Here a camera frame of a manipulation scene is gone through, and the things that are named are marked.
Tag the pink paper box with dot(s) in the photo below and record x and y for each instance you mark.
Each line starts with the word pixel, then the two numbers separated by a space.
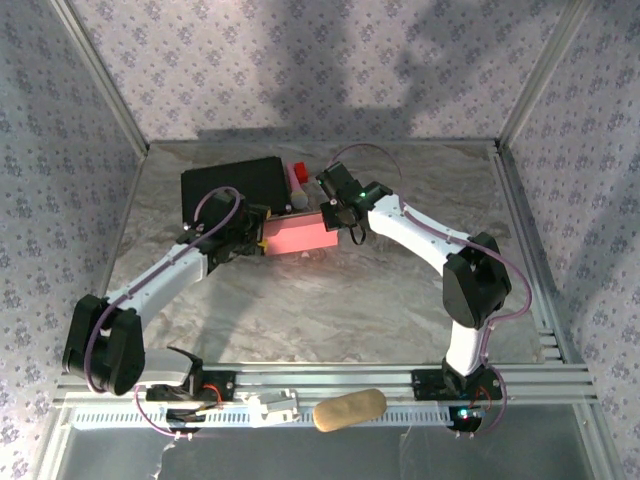
pixel 300 235

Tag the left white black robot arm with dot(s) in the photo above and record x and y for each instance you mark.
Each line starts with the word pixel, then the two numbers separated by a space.
pixel 150 285

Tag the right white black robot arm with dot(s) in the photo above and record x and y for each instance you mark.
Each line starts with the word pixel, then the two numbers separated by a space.
pixel 475 285

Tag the pink white marker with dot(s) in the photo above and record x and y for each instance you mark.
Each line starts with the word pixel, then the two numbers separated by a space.
pixel 298 199

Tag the black hard case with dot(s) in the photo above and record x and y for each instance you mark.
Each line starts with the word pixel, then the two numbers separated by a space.
pixel 230 182

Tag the red plastic block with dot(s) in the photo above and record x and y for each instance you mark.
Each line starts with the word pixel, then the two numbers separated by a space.
pixel 301 171

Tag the white plastic connector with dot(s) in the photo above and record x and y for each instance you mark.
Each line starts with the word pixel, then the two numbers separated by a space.
pixel 272 407

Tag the tan oval pad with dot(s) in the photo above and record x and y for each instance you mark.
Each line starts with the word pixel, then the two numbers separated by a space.
pixel 350 410

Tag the circuit board with lights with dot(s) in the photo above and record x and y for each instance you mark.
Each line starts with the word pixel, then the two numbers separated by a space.
pixel 465 416

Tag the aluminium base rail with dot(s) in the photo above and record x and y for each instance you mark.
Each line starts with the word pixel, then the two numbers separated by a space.
pixel 325 382

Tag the aluminium side rail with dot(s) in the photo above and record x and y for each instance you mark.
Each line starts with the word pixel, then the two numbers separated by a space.
pixel 522 220

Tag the aluminium frame post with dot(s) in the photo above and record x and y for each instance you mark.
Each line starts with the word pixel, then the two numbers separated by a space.
pixel 102 80
pixel 545 75

